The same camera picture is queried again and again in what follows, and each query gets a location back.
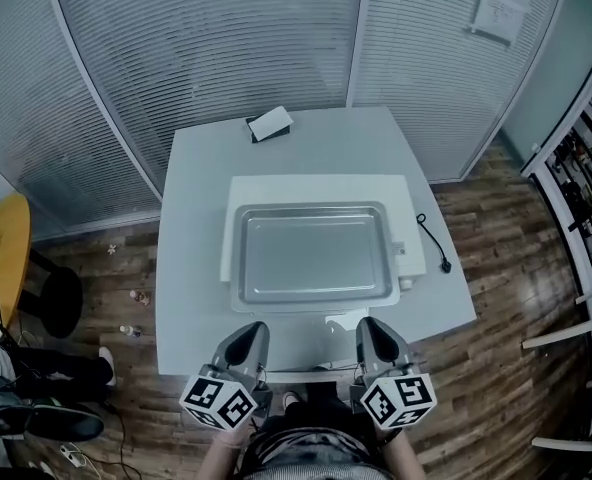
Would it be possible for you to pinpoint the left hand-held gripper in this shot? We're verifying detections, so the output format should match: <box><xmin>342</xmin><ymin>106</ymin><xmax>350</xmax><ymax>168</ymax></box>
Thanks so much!
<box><xmin>179</xmin><ymin>320</ymin><xmax>274</xmax><ymax>432</ymax></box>

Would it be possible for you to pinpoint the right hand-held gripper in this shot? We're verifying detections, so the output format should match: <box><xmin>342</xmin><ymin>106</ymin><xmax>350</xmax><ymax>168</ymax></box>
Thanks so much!
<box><xmin>348</xmin><ymin>316</ymin><xmax>438</xmax><ymax>431</ymax></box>

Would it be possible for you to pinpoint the silver baking tray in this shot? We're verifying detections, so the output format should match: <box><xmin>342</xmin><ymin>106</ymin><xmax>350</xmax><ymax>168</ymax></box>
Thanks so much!
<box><xmin>231</xmin><ymin>202</ymin><xmax>403</xmax><ymax>315</ymax></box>

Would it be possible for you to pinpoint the white toaster oven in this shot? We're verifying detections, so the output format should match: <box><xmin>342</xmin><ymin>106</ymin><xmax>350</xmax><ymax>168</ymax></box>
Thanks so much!
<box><xmin>218</xmin><ymin>174</ymin><xmax>428</xmax><ymax>337</ymax></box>

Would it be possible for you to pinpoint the person's right forearm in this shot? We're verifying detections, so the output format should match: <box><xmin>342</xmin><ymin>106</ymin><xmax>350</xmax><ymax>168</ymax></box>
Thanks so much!
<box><xmin>374</xmin><ymin>426</ymin><xmax>428</xmax><ymax>480</ymax></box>

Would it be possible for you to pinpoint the person's left forearm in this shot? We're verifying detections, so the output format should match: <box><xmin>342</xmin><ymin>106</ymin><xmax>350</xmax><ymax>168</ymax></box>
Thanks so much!
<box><xmin>204</xmin><ymin>426</ymin><xmax>251</xmax><ymax>480</ymax></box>

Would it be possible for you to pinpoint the black wrist band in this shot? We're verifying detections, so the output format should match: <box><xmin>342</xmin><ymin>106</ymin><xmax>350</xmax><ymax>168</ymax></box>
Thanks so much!
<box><xmin>378</xmin><ymin>426</ymin><xmax>404</xmax><ymax>448</ymax></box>

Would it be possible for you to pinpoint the person's dark patterned clothing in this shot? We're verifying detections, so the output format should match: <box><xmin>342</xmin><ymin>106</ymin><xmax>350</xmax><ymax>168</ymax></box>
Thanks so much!
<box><xmin>235</xmin><ymin>381</ymin><xmax>387</xmax><ymax>480</ymax></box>

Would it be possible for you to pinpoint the white power strip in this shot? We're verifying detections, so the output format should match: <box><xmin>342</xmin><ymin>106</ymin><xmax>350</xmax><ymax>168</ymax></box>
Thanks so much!
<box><xmin>58</xmin><ymin>443</ymin><xmax>88</xmax><ymax>468</ymax></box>

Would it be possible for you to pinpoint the wooden chair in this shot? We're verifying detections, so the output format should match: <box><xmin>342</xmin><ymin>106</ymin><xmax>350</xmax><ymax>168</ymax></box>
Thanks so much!
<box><xmin>520</xmin><ymin>282</ymin><xmax>592</xmax><ymax>457</ymax></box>

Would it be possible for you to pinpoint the black round table base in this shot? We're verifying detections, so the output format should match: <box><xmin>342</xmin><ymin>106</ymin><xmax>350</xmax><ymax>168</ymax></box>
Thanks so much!
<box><xmin>16</xmin><ymin>247</ymin><xmax>84</xmax><ymax>340</ymax></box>

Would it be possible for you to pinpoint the white storage shelf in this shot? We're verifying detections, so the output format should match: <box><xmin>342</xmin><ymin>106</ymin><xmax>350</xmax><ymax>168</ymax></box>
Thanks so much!
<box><xmin>519</xmin><ymin>83</ymin><xmax>592</xmax><ymax>319</ymax></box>

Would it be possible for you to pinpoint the round yellow table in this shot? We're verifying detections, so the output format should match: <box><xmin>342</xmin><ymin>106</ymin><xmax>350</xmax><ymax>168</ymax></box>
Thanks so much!
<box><xmin>0</xmin><ymin>192</ymin><xmax>32</xmax><ymax>330</ymax></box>

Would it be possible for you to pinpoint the black phone stand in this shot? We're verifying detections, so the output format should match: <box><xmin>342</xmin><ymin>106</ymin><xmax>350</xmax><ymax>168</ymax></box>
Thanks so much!
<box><xmin>244</xmin><ymin>115</ymin><xmax>294</xmax><ymax>145</ymax></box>

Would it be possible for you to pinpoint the white card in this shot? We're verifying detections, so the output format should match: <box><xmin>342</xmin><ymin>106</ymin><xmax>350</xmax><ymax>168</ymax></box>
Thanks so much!
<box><xmin>248</xmin><ymin>105</ymin><xmax>294</xmax><ymax>140</ymax></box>

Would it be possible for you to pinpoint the white paper notice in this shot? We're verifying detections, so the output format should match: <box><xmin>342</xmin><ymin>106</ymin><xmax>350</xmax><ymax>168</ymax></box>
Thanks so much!
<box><xmin>467</xmin><ymin>0</ymin><xmax>540</xmax><ymax>47</ymax></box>

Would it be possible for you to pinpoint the black floor cable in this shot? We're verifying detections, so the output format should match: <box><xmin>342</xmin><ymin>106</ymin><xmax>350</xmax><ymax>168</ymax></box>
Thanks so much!
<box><xmin>103</xmin><ymin>401</ymin><xmax>142</xmax><ymax>480</ymax></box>

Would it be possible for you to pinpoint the black power cable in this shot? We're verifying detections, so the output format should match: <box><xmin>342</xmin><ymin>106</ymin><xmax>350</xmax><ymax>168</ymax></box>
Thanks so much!
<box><xmin>415</xmin><ymin>212</ymin><xmax>453</xmax><ymax>275</ymax></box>

